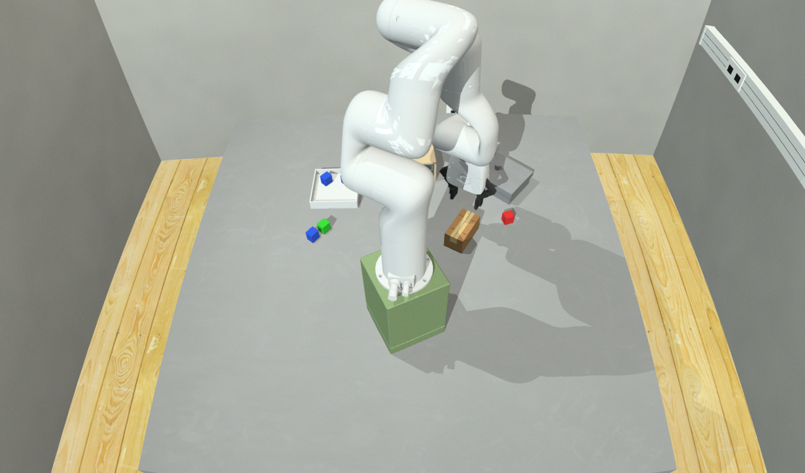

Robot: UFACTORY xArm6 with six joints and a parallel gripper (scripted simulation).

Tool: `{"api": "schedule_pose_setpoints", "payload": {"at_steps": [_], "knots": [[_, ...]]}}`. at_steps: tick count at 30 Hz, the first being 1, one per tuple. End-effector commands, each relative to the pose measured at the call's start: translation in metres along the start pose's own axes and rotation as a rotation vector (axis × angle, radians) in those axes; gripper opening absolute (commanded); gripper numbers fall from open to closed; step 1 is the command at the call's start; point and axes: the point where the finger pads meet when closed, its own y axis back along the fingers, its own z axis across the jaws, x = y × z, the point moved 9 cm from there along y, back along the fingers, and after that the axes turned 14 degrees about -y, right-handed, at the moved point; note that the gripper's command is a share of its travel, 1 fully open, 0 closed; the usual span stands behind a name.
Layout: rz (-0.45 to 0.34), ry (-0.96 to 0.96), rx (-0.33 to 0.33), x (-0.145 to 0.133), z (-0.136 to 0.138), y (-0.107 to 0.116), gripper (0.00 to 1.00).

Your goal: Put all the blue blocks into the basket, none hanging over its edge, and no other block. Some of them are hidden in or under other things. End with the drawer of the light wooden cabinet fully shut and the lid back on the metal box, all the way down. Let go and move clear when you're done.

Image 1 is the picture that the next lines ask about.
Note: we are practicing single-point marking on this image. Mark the brown cardboard box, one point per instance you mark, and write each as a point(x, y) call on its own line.
point(460, 232)

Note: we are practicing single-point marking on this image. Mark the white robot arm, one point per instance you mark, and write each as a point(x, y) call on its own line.
point(383, 133)

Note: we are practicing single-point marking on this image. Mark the red block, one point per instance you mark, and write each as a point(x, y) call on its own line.
point(507, 217)

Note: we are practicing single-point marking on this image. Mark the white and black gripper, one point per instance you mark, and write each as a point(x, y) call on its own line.
point(468, 177)

